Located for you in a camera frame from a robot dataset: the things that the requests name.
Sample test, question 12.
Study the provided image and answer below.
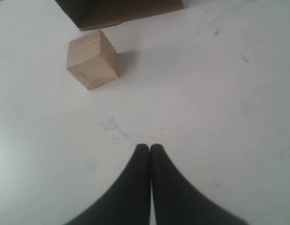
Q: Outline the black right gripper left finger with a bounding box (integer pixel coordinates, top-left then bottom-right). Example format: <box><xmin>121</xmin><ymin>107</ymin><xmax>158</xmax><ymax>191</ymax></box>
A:
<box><xmin>67</xmin><ymin>144</ymin><xmax>151</xmax><ymax>225</ymax></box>

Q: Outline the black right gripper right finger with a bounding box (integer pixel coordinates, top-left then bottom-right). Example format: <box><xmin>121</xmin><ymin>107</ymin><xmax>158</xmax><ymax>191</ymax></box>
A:
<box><xmin>150</xmin><ymin>144</ymin><xmax>247</xmax><ymax>225</ymax></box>

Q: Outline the wooden cube block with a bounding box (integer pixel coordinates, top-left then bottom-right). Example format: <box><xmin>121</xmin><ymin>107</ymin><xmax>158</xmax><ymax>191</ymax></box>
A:
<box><xmin>67</xmin><ymin>30</ymin><xmax>119</xmax><ymax>90</ymax></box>

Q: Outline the blue white cardboard box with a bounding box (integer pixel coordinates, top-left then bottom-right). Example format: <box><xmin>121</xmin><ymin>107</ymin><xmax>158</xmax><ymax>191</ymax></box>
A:
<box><xmin>56</xmin><ymin>0</ymin><xmax>184</xmax><ymax>31</ymax></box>

